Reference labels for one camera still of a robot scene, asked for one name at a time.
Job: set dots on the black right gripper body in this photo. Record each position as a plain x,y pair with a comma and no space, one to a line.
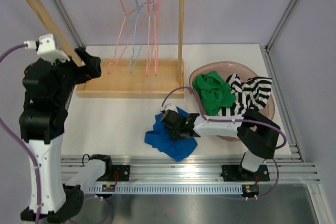
175,133

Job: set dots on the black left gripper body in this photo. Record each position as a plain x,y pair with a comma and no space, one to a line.
88,71

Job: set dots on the blue tank top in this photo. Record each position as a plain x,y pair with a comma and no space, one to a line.
161,139

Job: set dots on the light blue wire hanger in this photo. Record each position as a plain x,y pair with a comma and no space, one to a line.
149,9

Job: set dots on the green tank top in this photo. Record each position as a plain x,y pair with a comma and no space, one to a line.
214,92

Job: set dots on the black white striped tank top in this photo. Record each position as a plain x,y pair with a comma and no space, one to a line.
254,93

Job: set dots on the pink wire hanger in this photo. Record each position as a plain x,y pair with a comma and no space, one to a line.
157,30

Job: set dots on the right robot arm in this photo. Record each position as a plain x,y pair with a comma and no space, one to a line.
258,133

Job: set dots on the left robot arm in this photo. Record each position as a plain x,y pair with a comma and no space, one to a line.
42,125

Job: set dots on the wooden clothes rack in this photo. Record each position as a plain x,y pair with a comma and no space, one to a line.
156,78

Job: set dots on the pink translucent plastic basin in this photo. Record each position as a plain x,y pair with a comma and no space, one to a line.
225,69

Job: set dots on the aluminium frame post left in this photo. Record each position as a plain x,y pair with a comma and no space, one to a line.
68,23

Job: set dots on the aluminium frame post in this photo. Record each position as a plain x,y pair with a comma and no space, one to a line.
68,23
284,18

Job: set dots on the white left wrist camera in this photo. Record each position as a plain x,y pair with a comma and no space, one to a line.
48,49

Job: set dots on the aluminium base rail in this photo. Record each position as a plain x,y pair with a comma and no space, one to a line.
153,172

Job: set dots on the aluminium frame post right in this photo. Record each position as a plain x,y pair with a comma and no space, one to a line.
284,18

